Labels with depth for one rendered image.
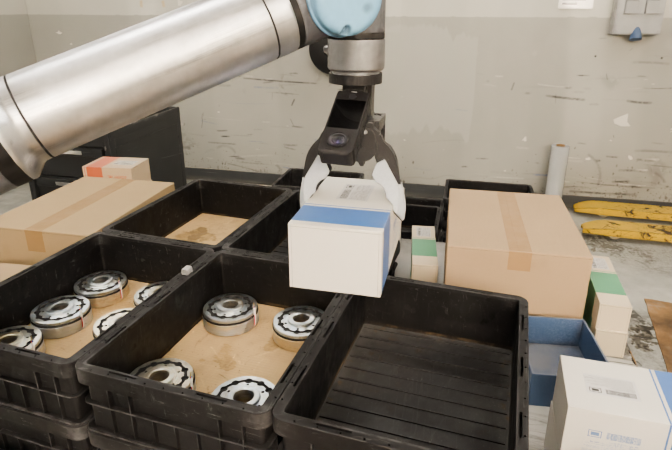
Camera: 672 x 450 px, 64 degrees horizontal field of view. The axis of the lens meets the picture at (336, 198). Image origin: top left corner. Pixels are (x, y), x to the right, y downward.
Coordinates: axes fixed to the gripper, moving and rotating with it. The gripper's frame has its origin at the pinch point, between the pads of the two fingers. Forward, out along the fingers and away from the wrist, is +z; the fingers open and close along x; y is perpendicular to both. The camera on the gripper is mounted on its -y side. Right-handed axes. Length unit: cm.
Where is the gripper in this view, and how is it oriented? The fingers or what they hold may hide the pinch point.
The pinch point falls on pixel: (350, 218)
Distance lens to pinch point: 76.2
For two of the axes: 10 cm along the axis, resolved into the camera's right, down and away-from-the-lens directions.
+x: -9.7, -0.8, 2.2
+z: 0.0, 9.4, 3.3
